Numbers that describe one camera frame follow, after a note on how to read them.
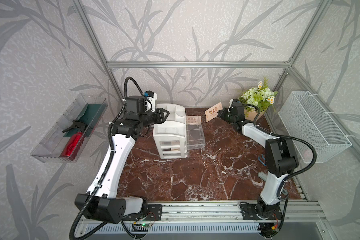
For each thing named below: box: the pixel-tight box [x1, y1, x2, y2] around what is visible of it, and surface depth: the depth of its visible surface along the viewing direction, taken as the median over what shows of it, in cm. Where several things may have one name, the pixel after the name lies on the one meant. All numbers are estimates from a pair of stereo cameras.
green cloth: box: [63, 103, 107, 138], surface depth 69 cm
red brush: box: [59, 131, 86, 161], surface depth 60 cm
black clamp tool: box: [62, 120, 88, 133], surface depth 67 cm
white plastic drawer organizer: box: [152, 103, 187, 160], surface depth 84 cm
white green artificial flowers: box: [238, 77, 278, 117], surface depth 88 cm
